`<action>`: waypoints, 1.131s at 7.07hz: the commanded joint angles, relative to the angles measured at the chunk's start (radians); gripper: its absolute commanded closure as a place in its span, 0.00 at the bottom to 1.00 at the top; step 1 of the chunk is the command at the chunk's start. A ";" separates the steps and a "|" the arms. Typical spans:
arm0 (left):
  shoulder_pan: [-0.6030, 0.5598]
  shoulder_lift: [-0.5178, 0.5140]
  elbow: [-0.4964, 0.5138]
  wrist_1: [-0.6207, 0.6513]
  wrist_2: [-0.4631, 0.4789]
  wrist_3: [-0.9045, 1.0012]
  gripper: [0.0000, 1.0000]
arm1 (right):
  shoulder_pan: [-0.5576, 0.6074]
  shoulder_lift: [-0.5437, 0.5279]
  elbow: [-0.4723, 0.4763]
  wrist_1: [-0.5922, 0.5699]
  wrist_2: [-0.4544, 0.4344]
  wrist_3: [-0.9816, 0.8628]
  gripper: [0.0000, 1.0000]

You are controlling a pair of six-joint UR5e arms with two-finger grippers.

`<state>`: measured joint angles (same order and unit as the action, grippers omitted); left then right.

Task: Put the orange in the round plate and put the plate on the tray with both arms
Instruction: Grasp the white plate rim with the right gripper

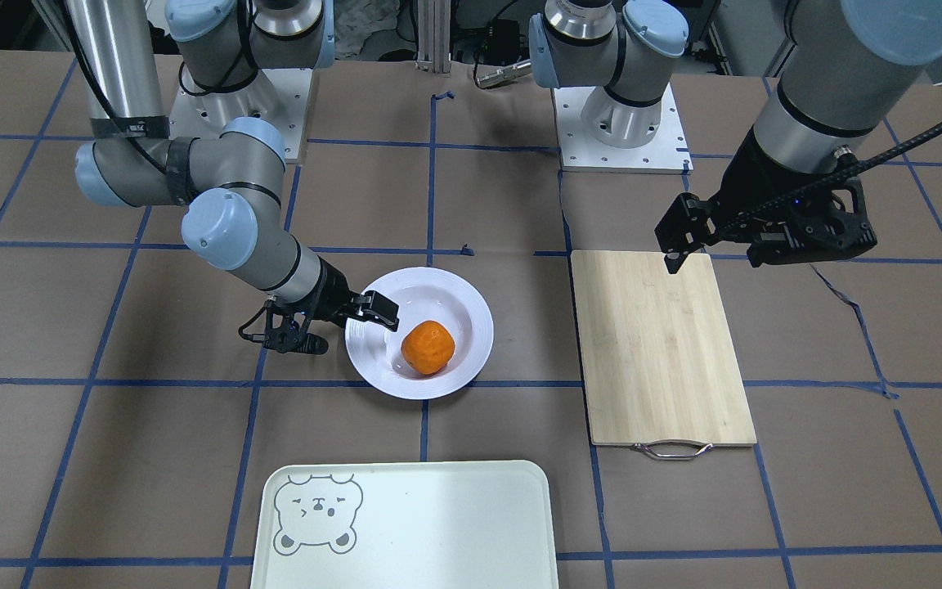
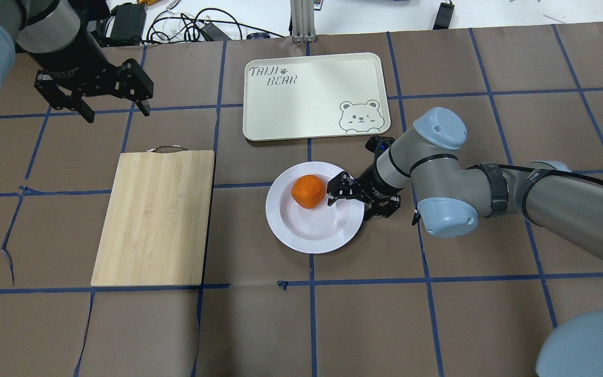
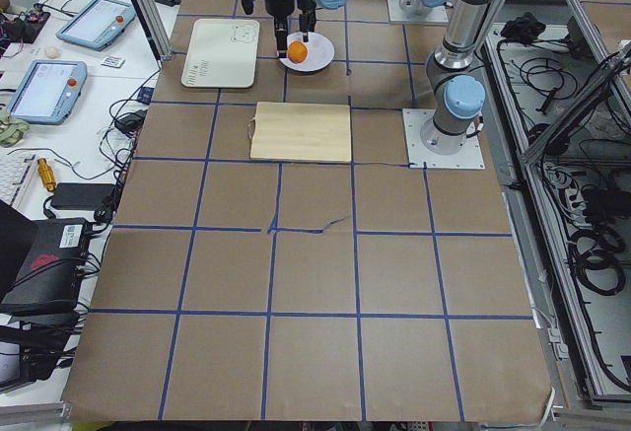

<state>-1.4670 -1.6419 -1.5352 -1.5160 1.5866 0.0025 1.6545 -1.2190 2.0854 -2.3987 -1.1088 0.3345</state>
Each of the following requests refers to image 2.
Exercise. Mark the aluminium frame post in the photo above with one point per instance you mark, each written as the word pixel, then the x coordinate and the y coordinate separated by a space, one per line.
pixel 302 26

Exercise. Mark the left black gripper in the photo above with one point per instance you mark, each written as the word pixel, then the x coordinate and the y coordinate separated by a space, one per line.
pixel 78 64

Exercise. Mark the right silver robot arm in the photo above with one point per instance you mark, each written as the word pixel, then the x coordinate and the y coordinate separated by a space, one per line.
pixel 451 200

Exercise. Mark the bamboo cutting board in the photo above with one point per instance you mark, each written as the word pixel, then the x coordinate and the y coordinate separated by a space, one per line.
pixel 156 226

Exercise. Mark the black power adapter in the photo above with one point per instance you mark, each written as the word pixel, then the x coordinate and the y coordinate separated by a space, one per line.
pixel 127 25

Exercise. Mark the orange fruit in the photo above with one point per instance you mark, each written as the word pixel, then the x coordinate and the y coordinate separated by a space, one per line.
pixel 308 191

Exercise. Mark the cream bear tray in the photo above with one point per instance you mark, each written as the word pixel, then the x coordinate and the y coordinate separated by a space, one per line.
pixel 325 96

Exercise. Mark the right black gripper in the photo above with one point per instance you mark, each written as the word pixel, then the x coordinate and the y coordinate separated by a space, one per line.
pixel 374 187

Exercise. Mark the white round plate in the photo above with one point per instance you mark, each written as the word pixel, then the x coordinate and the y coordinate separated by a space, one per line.
pixel 315 230

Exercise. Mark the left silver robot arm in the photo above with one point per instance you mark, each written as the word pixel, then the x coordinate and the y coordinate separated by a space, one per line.
pixel 72 64

